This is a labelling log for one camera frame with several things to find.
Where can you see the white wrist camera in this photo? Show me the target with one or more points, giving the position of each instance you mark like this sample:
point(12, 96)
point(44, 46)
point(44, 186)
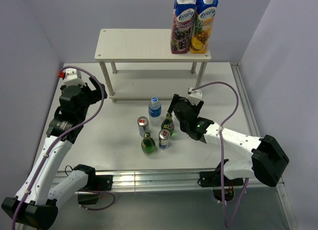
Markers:
point(71, 77)
point(195, 96)

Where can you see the green glass bottle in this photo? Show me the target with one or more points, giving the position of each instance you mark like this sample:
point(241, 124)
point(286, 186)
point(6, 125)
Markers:
point(168, 123)
point(148, 145)

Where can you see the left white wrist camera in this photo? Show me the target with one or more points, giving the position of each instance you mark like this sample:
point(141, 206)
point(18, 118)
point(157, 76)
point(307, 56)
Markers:
point(71, 77)

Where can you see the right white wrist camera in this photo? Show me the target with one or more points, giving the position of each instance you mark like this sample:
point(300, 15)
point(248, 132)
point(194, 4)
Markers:
point(195, 96)

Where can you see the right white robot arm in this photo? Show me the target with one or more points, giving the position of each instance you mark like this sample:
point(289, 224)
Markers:
point(263, 158)

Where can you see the aluminium frame rail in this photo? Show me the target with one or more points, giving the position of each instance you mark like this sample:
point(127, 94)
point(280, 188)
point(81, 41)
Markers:
point(110, 143)

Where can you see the white two-tier shelf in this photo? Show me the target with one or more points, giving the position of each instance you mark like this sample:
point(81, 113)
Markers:
point(139, 45)

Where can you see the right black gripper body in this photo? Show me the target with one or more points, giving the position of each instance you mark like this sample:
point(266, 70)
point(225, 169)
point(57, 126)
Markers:
point(196, 108)

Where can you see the left Pocari Sweat bottle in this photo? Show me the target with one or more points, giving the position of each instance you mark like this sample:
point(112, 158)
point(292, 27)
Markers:
point(154, 110)

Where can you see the front silver energy can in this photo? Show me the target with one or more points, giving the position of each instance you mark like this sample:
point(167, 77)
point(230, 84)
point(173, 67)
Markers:
point(164, 137)

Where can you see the purple grape juice carton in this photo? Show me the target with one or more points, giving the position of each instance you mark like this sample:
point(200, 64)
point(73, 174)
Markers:
point(183, 16)

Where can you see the yellow pineapple juice carton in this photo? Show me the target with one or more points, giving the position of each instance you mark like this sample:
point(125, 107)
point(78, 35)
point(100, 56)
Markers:
point(203, 24)

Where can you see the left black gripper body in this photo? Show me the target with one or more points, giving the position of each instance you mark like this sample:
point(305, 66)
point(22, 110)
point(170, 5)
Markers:
point(90, 97)

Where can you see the rear green glass bottle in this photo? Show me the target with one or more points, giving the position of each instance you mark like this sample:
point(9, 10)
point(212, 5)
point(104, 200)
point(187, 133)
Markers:
point(168, 123)

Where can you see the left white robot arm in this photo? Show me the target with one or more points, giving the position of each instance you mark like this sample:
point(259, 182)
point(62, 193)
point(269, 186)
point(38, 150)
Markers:
point(37, 203)

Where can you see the front green glass bottle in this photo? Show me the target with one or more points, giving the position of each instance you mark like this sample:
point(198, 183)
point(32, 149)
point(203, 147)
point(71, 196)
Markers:
point(148, 145)

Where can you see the silver energy can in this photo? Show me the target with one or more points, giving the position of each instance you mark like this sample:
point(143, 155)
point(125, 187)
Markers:
point(164, 137)
point(143, 125)

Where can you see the rear silver energy can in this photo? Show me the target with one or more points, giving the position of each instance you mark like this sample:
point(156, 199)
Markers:
point(143, 125)

